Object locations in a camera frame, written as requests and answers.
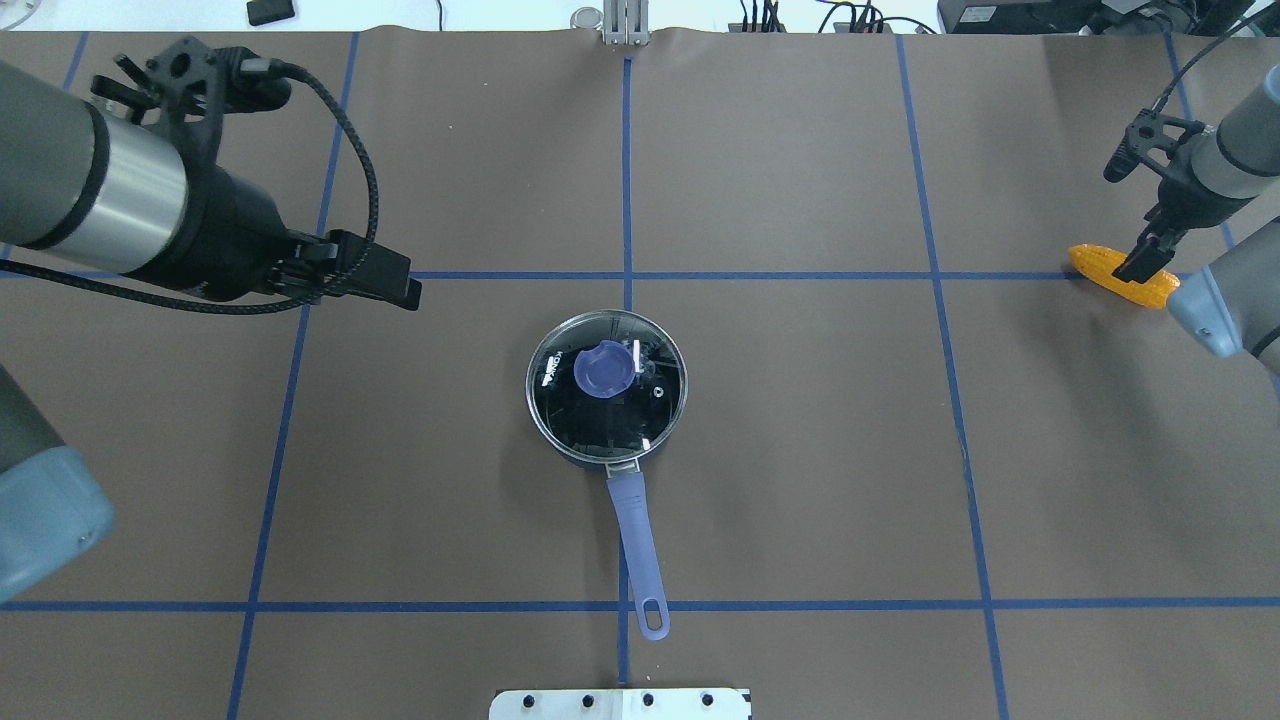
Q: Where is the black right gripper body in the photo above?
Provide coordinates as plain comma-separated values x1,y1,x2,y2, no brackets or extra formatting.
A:
1146,161,1236,251

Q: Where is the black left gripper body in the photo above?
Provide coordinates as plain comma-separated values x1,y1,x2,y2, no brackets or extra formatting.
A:
150,165,339,304

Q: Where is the yellow corn cob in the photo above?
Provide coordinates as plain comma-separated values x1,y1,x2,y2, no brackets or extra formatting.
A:
1068,243,1181,310

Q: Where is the glass lid blue knob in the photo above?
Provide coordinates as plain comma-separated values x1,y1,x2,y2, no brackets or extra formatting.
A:
526,310,689,464

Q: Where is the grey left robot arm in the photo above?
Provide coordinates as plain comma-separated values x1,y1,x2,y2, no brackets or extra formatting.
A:
1,47,421,316

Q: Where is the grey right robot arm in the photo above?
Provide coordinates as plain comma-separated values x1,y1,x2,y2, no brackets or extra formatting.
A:
1103,67,1279,373

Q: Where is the black device on desk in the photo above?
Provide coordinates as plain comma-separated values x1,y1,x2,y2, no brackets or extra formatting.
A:
244,0,296,27

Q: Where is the black braided left cable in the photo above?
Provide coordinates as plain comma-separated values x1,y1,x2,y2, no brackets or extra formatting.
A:
0,60,381,316

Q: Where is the black braided cable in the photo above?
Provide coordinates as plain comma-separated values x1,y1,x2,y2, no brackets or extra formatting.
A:
0,60,381,316
1149,5,1280,117

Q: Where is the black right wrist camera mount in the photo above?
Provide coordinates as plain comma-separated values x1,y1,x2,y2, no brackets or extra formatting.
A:
1103,109,1207,184

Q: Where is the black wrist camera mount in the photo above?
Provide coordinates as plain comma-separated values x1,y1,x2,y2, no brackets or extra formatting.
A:
1103,109,1207,184
90,35,292,158

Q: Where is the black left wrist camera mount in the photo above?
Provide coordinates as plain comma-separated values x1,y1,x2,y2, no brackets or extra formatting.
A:
90,35,292,158

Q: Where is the black braided right cable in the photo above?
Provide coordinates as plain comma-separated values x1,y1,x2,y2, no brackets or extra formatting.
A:
1149,5,1280,117

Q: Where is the blue saucepan with handle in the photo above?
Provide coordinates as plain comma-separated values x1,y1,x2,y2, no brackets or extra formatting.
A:
524,309,689,642

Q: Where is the aluminium frame post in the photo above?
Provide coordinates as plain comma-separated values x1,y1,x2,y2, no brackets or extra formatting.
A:
600,0,652,46

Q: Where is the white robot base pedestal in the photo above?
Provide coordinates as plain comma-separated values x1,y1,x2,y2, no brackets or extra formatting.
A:
488,687,754,719

